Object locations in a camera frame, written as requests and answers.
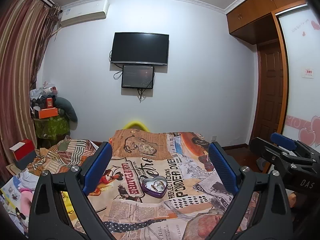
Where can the small wall monitor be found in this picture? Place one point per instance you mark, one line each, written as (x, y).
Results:
(137, 77)

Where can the white wardrobe sliding door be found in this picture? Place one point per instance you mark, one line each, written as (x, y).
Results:
(300, 29)

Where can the white air conditioner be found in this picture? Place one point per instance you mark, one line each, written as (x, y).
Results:
(91, 11)

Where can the purple heart-shaped tin box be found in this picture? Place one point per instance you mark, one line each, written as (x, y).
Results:
(155, 187)

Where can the yellow plastic chair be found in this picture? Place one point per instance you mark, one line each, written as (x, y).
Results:
(136, 125)

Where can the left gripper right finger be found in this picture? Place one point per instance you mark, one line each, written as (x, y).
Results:
(271, 218)

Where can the orange box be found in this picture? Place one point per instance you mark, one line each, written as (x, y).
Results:
(46, 113)

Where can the grey plush pillow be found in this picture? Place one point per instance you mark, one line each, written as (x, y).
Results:
(67, 107)

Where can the striped red curtain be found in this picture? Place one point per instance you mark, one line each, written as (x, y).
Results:
(26, 27)

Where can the brown wooden door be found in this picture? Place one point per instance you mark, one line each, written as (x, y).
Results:
(270, 91)

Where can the wooden upper cabinet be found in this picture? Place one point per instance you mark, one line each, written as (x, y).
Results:
(252, 20)

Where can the black wall television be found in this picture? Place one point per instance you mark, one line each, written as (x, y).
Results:
(140, 48)

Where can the green patterned cloth pile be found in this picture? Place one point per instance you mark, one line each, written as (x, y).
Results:
(51, 128)

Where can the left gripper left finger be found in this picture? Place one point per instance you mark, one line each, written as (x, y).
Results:
(48, 215)

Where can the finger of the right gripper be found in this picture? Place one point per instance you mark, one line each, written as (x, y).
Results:
(283, 141)
(268, 151)

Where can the printed newspaper pattern bedspread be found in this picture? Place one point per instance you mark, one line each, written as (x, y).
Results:
(193, 204)

